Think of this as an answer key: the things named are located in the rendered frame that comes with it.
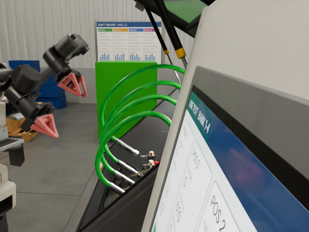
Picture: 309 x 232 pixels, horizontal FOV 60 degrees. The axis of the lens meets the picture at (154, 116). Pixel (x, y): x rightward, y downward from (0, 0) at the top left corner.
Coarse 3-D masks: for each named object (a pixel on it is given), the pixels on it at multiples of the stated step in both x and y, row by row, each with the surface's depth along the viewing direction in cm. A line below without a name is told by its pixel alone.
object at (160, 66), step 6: (150, 66) 88; (156, 66) 88; (162, 66) 88; (168, 66) 88; (174, 66) 88; (132, 72) 89; (138, 72) 89; (126, 78) 89; (120, 84) 90; (114, 90) 90; (108, 96) 90; (102, 108) 91; (102, 114) 92; (102, 120) 92; (102, 126) 93; (108, 132) 94; (114, 138) 94
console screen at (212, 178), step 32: (192, 96) 37; (224, 96) 23; (256, 96) 16; (288, 96) 13; (192, 128) 32; (224, 128) 20; (256, 128) 15; (288, 128) 12; (192, 160) 28; (224, 160) 19; (256, 160) 14; (288, 160) 12; (160, 192) 45; (192, 192) 25; (224, 192) 17; (256, 192) 13; (288, 192) 11; (160, 224) 37; (192, 224) 22; (224, 224) 16; (256, 224) 13; (288, 224) 10
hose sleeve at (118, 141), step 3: (117, 138) 95; (114, 141) 94; (117, 141) 94; (120, 141) 94; (120, 144) 94; (123, 144) 94; (126, 144) 95; (123, 147) 95; (126, 147) 95; (129, 147) 95; (129, 150) 95; (132, 150) 95; (132, 153) 95
